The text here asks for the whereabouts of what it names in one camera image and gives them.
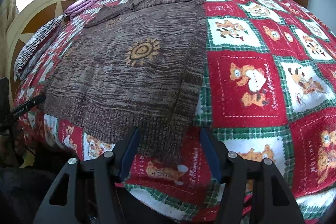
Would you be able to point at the brown knitted sweater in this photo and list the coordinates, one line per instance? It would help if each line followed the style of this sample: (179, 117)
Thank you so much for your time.
(138, 64)

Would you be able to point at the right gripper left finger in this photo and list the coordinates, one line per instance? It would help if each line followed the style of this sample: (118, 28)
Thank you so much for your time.
(85, 191)

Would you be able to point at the striped pillow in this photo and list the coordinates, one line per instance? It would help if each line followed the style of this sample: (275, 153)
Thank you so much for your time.
(41, 39)

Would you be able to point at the cream wooden headboard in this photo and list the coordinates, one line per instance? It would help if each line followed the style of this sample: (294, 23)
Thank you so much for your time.
(27, 22)

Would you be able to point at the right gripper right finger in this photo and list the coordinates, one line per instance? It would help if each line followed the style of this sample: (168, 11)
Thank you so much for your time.
(272, 199)

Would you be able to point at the red checkered bear quilt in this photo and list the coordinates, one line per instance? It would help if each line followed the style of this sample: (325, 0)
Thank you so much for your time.
(268, 91)

